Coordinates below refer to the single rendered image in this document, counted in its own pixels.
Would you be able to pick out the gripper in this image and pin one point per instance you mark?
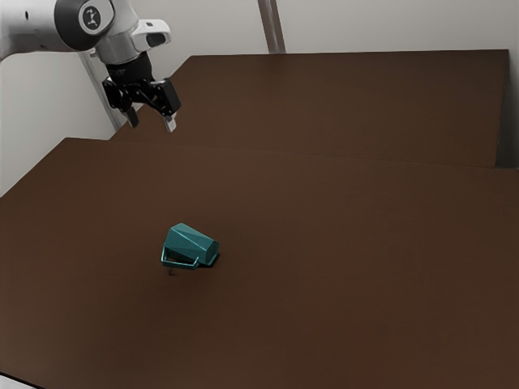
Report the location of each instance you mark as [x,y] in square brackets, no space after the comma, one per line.
[130,71]

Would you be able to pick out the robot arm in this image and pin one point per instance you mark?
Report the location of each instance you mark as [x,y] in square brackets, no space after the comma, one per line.
[48,24]

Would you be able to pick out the teal faceted mug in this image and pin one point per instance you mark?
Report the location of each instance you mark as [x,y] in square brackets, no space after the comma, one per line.
[187,246]

